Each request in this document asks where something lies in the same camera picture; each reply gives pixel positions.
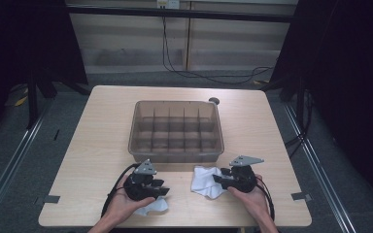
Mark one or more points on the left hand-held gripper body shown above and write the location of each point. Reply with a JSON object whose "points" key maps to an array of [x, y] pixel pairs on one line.
{"points": [[141, 189]]}

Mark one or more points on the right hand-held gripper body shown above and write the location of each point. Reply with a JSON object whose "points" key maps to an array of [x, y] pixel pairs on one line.
{"points": [[246, 178]]}

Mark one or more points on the white sock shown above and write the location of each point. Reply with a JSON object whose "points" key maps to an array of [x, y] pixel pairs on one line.
{"points": [[204, 183], [157, 207]]}

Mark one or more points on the translucent brown divided storage box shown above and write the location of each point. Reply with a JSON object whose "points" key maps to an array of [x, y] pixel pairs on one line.
{"points": [[175, 136]]}

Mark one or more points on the person's left hand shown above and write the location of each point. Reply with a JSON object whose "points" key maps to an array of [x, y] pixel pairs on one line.
{"points": [[123, 204]]}

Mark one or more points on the person's right hand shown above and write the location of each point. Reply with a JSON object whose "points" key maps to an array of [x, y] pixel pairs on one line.
{"points": [[255, 202]]}

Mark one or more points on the grey tape piece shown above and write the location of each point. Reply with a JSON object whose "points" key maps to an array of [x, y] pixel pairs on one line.
{"points": [[51, 199], [300, 196]]}

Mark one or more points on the black round table grommet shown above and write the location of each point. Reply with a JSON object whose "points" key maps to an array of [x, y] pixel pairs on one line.
{"points": [[214, 100]]}

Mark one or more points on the black metal stand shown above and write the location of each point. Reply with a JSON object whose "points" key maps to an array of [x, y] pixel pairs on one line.
{"points": [[32, 103], [300, 100]]}

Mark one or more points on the yellow floor tape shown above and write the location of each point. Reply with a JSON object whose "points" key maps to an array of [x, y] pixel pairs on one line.
{"points": [[21, 101], [260, 82]]}

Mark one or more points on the black curtain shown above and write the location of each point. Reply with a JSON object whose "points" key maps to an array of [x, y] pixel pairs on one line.
{"points": [[353, 81], [13, 39]]}

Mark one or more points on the black horizontal bar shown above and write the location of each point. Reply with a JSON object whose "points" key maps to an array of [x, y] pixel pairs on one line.
{"points": [[126, 12]]}

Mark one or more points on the metal floor rail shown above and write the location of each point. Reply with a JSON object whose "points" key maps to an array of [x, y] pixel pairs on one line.
{"points": [[324, 181], [11, 165]]}

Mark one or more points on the white wall socket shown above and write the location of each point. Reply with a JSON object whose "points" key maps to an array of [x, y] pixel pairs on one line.
{"points": [[168, 4]]}

